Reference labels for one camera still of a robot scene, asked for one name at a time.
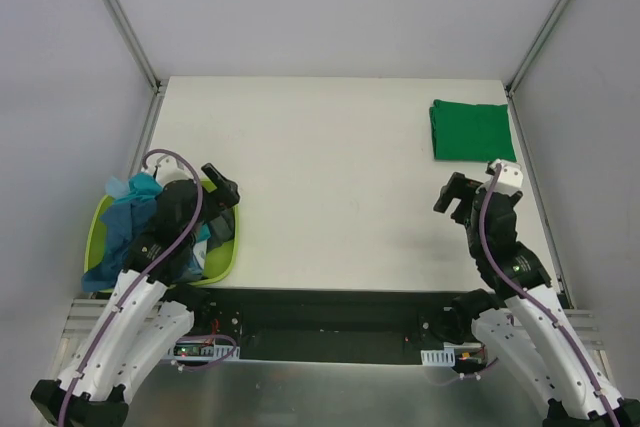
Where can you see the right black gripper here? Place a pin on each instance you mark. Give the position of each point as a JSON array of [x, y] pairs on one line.
[[454, 192]]

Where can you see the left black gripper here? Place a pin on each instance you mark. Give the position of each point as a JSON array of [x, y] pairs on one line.
[[220, 189]]

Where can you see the dark blue t shirt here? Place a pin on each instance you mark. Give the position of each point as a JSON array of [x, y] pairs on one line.
[[149, 240]]

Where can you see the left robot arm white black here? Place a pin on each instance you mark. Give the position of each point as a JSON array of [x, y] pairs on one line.
[[147, 314]]

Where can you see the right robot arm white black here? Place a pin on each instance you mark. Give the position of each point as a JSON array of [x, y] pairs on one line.
[[519, 317]]

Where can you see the dark grey t shirt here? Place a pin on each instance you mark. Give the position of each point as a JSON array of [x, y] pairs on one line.
[[221, 230]]

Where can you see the folded green t shirt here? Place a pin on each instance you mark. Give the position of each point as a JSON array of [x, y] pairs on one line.
[[463, 132]]

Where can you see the lime green plastic basket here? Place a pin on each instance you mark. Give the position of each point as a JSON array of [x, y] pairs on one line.
[[220, 257]]

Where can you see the turquoise t shirt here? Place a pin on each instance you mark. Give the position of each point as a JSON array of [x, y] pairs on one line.
[[143, 191]]

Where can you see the light blue t shirt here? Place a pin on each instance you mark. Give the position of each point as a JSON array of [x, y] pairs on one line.
[[116, 188]]

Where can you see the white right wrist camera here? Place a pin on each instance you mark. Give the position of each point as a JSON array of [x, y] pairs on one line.
[[509, 176]]

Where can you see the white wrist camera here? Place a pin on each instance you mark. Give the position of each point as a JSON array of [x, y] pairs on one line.
[[509, 176], [166, 169]]

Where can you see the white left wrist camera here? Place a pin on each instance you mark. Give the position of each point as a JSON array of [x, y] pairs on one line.
[[166, 169]]

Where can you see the right aluminium frame post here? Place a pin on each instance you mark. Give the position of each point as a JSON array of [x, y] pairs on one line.
[[542, 36]]

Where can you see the aluminium frame post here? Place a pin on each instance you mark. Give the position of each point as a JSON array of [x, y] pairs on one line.
[[542, 36], [132, 43]]

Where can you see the left aluminium frame post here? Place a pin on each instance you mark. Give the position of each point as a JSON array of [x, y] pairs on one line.
[[132, 43]]

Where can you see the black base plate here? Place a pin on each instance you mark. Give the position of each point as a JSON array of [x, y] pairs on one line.
[[362, 327]]

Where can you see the left white cable duct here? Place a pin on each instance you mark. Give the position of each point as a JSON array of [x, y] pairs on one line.
[[202, 353]]

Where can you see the white cable duct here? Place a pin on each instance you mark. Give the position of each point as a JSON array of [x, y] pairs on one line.
[[202, 353], [438, 358]]

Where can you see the right white cable duct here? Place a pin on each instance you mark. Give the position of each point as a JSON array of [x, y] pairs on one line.
[[438, 358]]

